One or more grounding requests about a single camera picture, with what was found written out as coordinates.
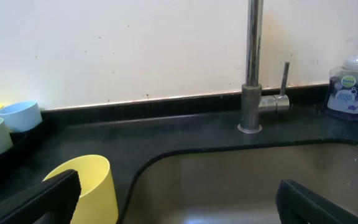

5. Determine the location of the blue cup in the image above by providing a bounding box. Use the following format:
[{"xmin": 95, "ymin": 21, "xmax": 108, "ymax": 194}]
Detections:
[{"xmin": 0, "ymin": 100, "xmax": 44, "ymax": 133}]

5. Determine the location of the black tray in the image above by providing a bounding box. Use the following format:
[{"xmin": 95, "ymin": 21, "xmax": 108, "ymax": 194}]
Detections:
[{"xmin": 0, "ymin": 112, "xmax": 55, "ymax": 203}]

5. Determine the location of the blue soap bottle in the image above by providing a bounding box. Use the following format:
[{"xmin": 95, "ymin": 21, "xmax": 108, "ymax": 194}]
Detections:
[{"xmin": 323, "ymin": 51, "xmax": 358, "ymax": 123}]

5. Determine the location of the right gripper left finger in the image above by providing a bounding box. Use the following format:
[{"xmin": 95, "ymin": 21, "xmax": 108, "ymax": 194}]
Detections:
[{"xmin": 0, "ymin": 169, "xmax": 82, "ymax": 224}]

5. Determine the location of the steel sink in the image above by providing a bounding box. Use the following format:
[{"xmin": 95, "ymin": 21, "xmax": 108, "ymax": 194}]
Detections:
[{"xmin": 121, "ymin": 141, "xmax": 358, "ymax": 224}]

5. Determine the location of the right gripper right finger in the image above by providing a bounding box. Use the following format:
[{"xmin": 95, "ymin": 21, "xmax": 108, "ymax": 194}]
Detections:
[{"xmin": 275, "ymin": 179, "xmax": 358, "ymax": 224}]

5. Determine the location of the steel tap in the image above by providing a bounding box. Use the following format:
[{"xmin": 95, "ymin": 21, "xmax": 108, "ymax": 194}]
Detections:
[{"xmin": 237, "ymin": 0, "xmax": 291, "ymax": 134}]

